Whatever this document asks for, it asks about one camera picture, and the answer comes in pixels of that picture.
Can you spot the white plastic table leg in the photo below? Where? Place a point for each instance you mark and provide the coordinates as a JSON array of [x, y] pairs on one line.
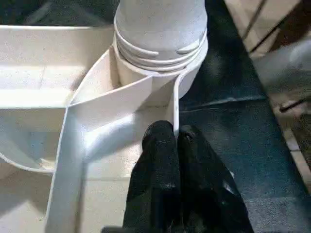
[[160, 24]]

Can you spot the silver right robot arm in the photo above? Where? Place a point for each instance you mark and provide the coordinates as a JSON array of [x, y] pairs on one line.
[[286, 63]]

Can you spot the grey metal stand frame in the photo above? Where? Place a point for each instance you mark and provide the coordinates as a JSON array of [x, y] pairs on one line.
[[252, 22]]

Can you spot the black work mat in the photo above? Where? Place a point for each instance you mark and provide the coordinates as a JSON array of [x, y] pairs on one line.
[[228, 136]]

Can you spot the white plastic children's table top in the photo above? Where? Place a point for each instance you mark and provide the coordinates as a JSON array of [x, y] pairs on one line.
[[39, 87]]

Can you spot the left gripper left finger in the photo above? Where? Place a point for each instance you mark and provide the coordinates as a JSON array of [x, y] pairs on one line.
[[155, 184]]

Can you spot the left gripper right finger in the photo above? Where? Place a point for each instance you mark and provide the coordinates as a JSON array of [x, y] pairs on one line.
[[206, 194]]

